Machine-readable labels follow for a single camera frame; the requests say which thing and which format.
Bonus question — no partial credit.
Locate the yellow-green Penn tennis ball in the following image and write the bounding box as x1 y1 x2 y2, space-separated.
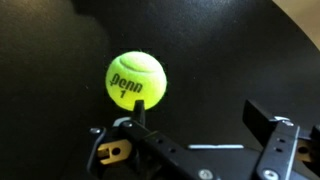
105 50 168 112

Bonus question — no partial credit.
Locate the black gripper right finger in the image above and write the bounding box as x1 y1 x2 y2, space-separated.
242 98 320 180

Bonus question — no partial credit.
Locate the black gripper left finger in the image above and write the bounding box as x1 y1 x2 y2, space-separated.
87 99 222 180

